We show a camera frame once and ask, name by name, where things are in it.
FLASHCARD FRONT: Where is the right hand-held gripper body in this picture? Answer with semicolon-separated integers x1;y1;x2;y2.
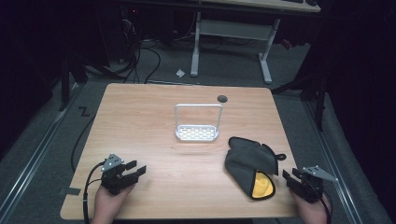
290;165;339;203

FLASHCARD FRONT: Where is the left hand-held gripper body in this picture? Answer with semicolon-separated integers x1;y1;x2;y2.
100;153;138;196

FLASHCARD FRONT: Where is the black yellow-lined bag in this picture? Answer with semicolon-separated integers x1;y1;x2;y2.
224;135;288;201

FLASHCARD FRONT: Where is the white metal towel rack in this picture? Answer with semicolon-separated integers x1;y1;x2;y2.
174;103;224;143

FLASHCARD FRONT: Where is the person's left hand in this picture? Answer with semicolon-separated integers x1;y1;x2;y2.
92;183;136;224

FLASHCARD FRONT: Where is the person's right hand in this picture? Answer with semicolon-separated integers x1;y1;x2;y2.
289;189;332;224

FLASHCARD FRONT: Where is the black zigzag tape mark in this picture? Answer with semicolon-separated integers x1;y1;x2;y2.
78;105;92;118

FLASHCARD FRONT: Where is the black metal stand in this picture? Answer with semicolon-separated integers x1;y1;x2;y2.
270;71;328;132
59;55;89;112

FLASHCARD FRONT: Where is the white-legged desk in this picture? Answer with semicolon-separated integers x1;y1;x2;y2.
190;0;321;85

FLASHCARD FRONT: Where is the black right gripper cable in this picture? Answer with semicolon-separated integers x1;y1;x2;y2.
306;180;333;224

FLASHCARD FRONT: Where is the metal floor rail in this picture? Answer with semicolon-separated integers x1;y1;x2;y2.
0;82;83;218
303;101;363;224

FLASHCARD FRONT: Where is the black floor cable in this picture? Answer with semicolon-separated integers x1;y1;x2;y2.
70;115;96;174

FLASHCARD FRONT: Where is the black cable bundle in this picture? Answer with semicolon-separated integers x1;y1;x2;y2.
122;38;163;84

